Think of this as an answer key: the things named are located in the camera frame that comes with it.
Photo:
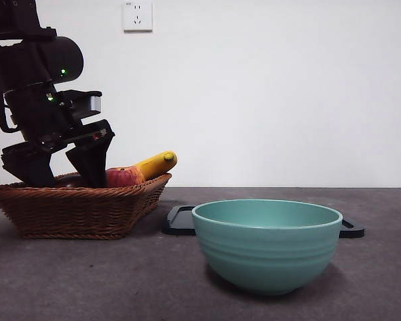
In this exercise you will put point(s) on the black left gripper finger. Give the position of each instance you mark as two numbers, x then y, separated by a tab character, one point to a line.
92	164
40	174

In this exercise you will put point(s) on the dark purple plum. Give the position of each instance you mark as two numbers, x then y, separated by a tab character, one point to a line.
68	180

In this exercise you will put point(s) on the teal ribbed bowl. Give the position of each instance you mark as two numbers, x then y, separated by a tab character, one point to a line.
267	257

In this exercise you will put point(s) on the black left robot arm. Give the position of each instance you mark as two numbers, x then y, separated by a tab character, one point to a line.
26	100

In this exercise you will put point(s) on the red apple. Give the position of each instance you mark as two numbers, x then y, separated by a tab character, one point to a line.
120	179

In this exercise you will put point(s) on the orange fruit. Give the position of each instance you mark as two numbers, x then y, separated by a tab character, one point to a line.
139	174

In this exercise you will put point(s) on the brown wicker basket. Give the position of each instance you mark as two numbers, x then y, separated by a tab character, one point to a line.
73	214

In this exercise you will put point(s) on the yellow banana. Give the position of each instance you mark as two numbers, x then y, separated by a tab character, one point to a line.
157	164

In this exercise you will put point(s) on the black rectangular tray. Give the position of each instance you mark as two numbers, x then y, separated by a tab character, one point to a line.
178	224

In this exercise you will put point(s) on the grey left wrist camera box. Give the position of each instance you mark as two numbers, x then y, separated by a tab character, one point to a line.
93	102

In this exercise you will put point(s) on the white wall socket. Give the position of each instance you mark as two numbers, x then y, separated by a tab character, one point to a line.
138	16

